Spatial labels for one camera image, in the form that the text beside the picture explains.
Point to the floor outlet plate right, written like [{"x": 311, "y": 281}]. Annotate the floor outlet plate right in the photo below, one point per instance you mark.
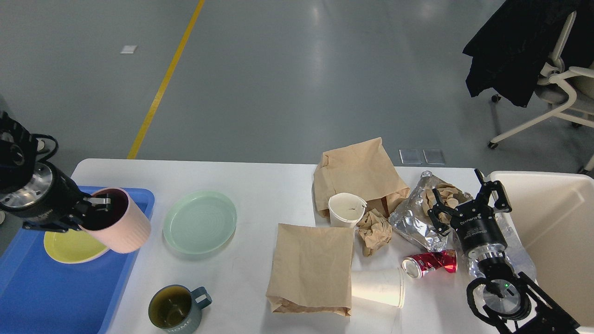
[{"x": 434, "y": 156}]

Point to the lying white paper cup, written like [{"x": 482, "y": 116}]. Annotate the lying white paper cup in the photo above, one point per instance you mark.
[{"x": 382, "y": 286}]

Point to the flat brown paper bag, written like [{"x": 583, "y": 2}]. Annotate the flat brown paper bag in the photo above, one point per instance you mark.
[{"x": 311, "y": 270}]

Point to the pink ribbed mug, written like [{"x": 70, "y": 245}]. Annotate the pink ribbed mug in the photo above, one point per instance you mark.
[{"x": 124, "y": 228}]

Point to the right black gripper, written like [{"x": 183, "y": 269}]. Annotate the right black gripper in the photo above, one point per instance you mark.
[{"x": 475, "y": 223}]

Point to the white office chair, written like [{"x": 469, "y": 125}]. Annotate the white office chair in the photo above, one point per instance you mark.
[{"x": 553, "y": 87}]

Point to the mint green plate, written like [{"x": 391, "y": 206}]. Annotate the mint green plate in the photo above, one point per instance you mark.
[{"x": 200, "y": 222}]

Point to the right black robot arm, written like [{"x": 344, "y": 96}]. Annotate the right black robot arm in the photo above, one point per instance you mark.
[{"x": 500, "y": 294}]

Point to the upright white paper cup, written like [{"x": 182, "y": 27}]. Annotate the upright white paper cup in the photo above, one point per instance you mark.
[{"x": 346, "y": 210}]

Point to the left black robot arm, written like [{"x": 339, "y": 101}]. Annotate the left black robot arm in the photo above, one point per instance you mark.
[{"x": 19, "y": 154}]

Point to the brown paper in foil bag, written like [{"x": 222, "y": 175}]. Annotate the brown paper in foil bag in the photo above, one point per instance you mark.
[{"x": 449, "y": 194}]

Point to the floor outlet plate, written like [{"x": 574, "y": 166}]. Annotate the floor outlet plate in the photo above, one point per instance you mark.
[
  {"x": 434, "y": 156},
  {"x": 410, "y": 157}
]

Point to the yellow plate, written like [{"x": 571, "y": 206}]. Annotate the yellow plate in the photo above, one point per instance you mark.
[{"x": 72, "y": 247}]

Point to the black jacket on chair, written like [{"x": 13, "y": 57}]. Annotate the black jacket on chair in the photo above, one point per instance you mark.
[{"x": 511, "y": 48}]

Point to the crumpled large brown paper bag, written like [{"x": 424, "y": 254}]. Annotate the crumpled large brown paper bag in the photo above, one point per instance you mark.
[{"x": 363, "y": 169}]

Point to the blue plastic tray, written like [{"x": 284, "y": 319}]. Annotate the blue plastic tray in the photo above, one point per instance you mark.
[{"x": 39, "y": 295}]

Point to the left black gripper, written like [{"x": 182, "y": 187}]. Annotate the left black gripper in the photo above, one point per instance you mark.
[{"x": 48, "y": 201}]

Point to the floor outlet plate left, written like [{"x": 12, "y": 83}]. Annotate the floor outlet plate left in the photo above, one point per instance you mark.
[{"x": 410, "y": 157}]

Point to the beige plastic bin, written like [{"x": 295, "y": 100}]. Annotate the beige plastic bin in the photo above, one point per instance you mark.
[{"x": 553, "y": 214}]

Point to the silver foil bag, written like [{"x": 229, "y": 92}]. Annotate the silver foil bag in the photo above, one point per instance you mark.
[{"x": 410, "y": 221}]

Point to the crumpled brown paper ball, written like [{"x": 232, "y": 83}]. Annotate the crumpled brown paper ball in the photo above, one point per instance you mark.
[{"x": 375, "y": 232}]

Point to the crushed red soda can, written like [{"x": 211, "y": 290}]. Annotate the crushed red soda can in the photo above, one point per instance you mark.
[{"x": 419, "y": 265}]

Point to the teal mug yellow inside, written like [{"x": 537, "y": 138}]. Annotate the teal mug yellow inside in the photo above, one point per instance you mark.
[{"x": 177, "y": 310}]

